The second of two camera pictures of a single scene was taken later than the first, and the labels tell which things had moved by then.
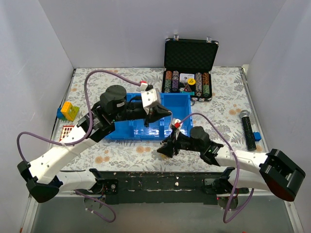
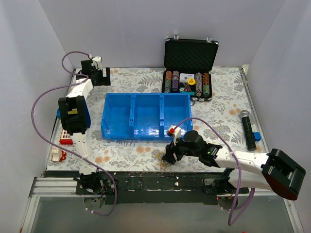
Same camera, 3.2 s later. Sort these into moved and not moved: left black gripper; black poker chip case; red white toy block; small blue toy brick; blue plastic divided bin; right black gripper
Moved: right black gripper; left black gripper
Not moved: black poker chip case; blue plastic divided bin; small blue toy brick; red white toy block
